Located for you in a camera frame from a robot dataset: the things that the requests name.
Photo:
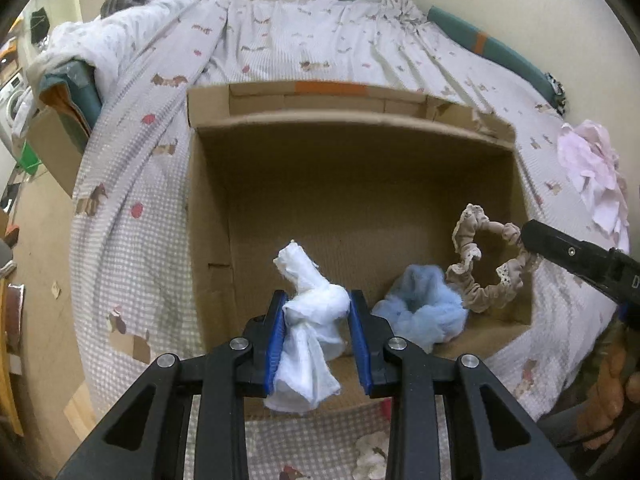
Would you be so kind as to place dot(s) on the white knotted cloth scrunchie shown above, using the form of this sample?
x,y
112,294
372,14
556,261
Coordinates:
x,y
314,310

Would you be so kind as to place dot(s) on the white washing machine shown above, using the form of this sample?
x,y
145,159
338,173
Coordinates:
x,y
12,107

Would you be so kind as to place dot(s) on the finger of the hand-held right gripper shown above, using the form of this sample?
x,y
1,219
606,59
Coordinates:
x,y
560,249

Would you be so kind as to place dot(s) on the green plastic item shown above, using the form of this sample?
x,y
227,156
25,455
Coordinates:
x,y
29,160

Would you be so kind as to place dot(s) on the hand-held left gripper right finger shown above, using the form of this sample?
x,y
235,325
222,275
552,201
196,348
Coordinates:
x,y
361,342

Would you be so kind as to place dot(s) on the beige lace-trimmed scrunchie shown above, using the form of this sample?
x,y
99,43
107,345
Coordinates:
x,y
496,292

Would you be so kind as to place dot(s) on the teal cloth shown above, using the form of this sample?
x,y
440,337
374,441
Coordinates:
x,y
75,92

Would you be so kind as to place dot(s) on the white duvet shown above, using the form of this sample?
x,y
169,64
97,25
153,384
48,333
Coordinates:
x,y
115,35

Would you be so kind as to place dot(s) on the person's right hand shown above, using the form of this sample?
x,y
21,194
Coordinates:
x,y
610,390

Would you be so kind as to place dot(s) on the teal mat with orange band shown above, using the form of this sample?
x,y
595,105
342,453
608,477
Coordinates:
x,y
487,47

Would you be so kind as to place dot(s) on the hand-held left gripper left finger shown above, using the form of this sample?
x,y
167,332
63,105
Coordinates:
x,y
275,342

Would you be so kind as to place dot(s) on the fluffy light blue scrunchie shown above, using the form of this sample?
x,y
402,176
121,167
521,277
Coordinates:
x,y
425,306

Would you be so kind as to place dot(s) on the black and white patterned cloth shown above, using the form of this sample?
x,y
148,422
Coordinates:
x,y
557,92

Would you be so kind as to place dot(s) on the checked printed bed sheet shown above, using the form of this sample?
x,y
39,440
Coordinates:
x,y
135,185

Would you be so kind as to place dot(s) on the cream ruffled scrunchie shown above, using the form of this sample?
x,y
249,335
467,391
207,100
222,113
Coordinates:
x,y
371,454

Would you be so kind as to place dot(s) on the pink item in plastic packet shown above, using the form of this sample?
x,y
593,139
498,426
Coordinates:
x,y
388,408

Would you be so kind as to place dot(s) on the pale pink cloth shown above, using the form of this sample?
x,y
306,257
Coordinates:
x,y
592,170

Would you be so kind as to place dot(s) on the small cardboard box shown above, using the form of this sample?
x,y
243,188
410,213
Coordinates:
x,y
52,152

